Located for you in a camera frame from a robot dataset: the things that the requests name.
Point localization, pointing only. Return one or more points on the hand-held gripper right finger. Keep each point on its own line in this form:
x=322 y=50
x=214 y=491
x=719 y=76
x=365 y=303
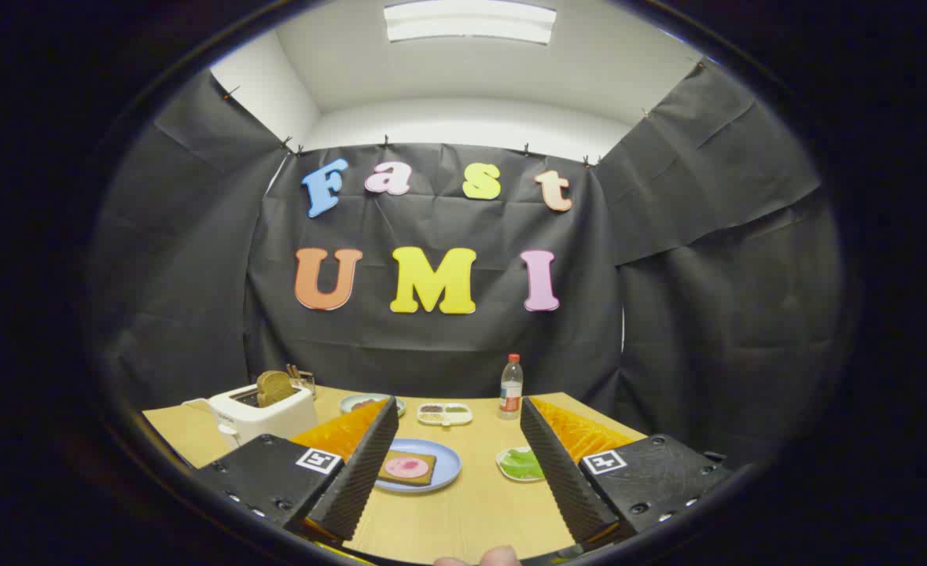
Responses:
x=561 y=475

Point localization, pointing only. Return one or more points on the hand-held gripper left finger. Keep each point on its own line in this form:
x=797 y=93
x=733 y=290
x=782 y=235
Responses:
x=357 y=475

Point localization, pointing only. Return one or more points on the green lettuce leaf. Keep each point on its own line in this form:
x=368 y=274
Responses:
x=524 y=464

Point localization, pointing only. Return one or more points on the brown toast bread slice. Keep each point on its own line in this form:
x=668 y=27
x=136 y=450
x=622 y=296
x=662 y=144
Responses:
x=274 y=387

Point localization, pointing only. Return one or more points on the pink ham slice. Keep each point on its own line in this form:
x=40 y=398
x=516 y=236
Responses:
x=406 y=468

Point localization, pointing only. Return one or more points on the white square plate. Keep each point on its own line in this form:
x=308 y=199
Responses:
x=502 y=465

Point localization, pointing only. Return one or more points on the brown bread slice with ham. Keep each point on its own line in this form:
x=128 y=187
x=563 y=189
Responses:
x=425 y=476

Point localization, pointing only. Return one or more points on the brown meat slice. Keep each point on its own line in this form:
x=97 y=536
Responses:
x=366 y=404

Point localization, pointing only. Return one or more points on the pale green round plate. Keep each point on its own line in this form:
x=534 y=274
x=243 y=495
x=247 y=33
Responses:
x=353 y=402

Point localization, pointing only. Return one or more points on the blue round plate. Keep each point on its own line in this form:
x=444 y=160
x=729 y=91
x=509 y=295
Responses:
x=447 y=465

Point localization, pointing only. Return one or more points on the clear red-capped water bottle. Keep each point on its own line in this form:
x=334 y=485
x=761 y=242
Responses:
x=511 y=393

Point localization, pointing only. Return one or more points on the clear square stick holder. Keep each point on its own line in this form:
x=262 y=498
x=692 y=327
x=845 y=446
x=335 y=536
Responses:
x=303 y=383

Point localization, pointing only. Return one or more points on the white divided seed tray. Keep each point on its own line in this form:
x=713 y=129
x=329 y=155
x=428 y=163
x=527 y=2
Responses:
x=445 y=414

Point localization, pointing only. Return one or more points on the white toaster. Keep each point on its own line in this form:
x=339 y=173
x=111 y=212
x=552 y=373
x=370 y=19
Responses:
x=263 y=420

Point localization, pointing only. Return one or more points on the black backdrop cloth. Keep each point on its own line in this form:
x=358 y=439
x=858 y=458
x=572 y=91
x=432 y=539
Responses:
x=447 y=346

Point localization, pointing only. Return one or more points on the ceiling light panel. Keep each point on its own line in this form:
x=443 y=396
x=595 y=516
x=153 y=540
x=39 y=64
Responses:
x=469 y=21

